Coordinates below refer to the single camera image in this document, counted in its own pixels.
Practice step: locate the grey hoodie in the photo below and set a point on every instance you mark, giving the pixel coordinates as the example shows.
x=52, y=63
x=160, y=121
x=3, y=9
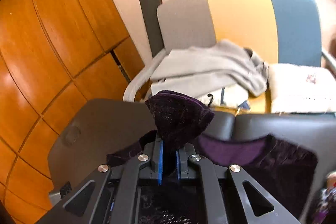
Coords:
x=198, y=71

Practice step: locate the wooden cabinet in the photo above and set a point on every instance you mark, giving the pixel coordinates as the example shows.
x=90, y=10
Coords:
x=55, y=56

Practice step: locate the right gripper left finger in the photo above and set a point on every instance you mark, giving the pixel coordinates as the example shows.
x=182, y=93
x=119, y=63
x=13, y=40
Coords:
x=109, y=195

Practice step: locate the grey yellow blue sofa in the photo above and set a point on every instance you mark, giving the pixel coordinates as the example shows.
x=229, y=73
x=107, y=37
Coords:
x=279, y=31

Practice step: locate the dark purple velvet garment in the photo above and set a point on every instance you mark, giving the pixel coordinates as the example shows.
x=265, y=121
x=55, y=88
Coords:
x=284, y=169

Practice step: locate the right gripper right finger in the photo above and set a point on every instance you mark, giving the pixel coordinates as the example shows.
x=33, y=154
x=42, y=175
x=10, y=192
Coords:
x=230, y=195

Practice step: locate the black rolled mat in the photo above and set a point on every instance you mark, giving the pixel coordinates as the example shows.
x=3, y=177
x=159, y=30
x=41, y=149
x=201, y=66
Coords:
x=149, y=14

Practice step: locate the white embroidered cushion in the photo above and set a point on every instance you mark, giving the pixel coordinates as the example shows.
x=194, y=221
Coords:
x=301, y=89

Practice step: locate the leopard print purple-dotted garment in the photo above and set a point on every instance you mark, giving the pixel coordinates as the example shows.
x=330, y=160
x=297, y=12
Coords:
x=325, y=212

